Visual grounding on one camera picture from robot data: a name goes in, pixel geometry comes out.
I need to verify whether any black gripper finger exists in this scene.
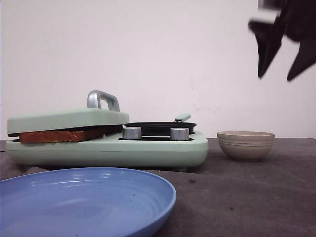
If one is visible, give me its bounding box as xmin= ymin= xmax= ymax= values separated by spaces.
xmin=287 ymin=39 xmax=316 ymax=81
xmin=248 ymin=17 xmax=285 ymax=78

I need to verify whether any grey table cloth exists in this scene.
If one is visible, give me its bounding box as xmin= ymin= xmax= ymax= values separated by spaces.
xmin=0 ymin=138 xmax=316 ymax=237

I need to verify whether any silver control knob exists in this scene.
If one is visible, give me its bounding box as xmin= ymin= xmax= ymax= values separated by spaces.
xmin=170 ymin=127 xmax=190 ymax=141
xmin=122 ymin=127 xmax=142 ymax=140

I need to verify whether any black round frying pan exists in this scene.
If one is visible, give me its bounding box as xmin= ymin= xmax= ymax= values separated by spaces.
xmin=124 ymin=113 xmax=197 ymax=136

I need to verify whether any right silver control knob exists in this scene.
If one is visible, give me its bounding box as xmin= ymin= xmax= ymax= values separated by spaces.
xmin=170 ymin=127 xmax=190 ymax=141

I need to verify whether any bread slice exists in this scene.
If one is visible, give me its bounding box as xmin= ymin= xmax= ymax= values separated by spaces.
xmin=83 ymin=124 xmax=123 ymax=141
xmin=19 ymin=131 xmax=88 ymax=143

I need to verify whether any blue plastic plate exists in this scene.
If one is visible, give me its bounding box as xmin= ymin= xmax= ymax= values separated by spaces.
xmin=0 ymin=168 xmax=177 ymax=237

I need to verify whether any left silver control knob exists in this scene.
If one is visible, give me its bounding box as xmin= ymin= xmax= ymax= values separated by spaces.
xmin=122 ymin=127 xmax=142 ymax=140

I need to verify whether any beige ribbed bowl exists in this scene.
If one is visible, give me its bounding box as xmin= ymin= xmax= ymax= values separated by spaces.
xmin=217 ymin=131 xmax=275 ymax=162

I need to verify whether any breakfast maker hinged lid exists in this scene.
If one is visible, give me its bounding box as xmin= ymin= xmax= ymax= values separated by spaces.
xmin=7 ymin=90 xmax=129 ymax=137

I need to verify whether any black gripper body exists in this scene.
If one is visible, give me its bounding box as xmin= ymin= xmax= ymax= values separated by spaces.
xmin=258 ymin=0 xmax=316 ymax=42

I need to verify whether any mint green breakfast maker base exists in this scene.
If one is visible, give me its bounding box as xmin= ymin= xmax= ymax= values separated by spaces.
xmin=6 ymin=132 xmax=209 ymax=168

